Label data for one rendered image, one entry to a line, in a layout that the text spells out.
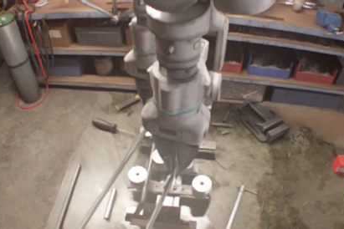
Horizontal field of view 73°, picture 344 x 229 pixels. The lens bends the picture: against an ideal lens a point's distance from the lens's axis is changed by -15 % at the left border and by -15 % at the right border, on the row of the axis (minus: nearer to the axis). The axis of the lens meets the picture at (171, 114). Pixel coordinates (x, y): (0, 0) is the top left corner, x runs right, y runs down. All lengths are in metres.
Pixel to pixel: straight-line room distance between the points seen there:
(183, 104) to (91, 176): 0.56
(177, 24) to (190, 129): 0.16
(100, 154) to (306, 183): 0.68
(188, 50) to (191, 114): 0.10
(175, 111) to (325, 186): 0.68
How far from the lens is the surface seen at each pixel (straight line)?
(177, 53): 0.32
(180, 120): 0.38
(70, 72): 2.58
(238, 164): 0.88
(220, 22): 1.00
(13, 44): 2.36
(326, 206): 0.91
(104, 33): 2.20
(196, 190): 0.72
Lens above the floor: 1.59
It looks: 45 degrees down
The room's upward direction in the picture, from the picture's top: straight up
